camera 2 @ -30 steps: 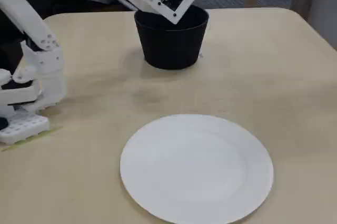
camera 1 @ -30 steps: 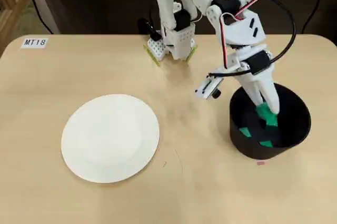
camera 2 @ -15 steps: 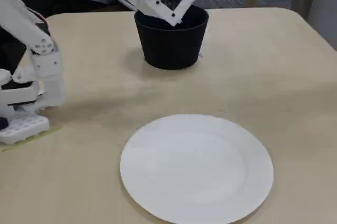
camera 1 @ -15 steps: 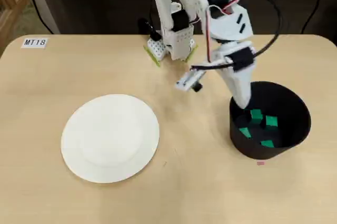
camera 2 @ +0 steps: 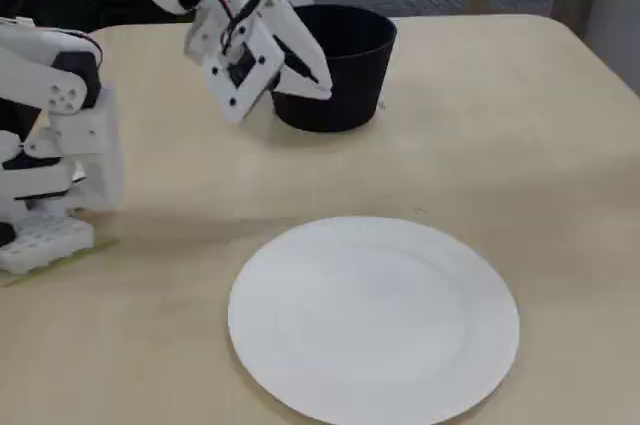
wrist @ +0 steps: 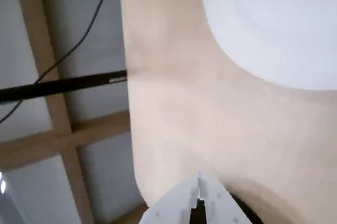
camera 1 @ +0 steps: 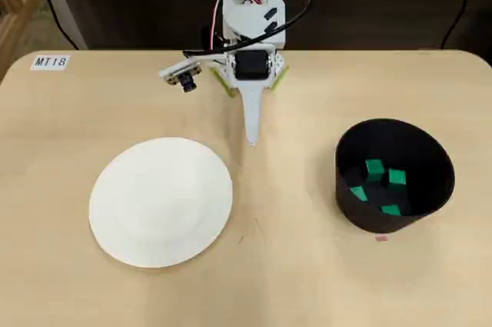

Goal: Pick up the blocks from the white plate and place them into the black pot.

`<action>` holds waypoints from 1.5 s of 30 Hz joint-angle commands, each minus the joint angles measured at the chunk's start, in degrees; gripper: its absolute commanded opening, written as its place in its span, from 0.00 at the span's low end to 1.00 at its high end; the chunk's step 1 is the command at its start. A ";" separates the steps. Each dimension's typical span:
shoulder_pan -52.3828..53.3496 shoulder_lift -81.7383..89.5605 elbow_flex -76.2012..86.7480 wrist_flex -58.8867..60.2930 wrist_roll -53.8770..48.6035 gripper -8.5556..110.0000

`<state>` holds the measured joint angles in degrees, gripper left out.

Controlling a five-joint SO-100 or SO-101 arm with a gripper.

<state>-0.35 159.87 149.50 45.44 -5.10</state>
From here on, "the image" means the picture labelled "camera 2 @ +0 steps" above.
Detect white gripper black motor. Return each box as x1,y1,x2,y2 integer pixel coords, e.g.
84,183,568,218
184,0,332,102

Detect black pot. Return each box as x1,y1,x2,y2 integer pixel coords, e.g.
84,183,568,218
272,3,399,134

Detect white round plate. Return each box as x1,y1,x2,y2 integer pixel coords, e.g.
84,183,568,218
227,214,521,425

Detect green tape strip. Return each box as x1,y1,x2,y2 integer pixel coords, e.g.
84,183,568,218
0,238,121,288

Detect white perforated base plate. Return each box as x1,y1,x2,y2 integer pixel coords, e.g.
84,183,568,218
0,217,96,275

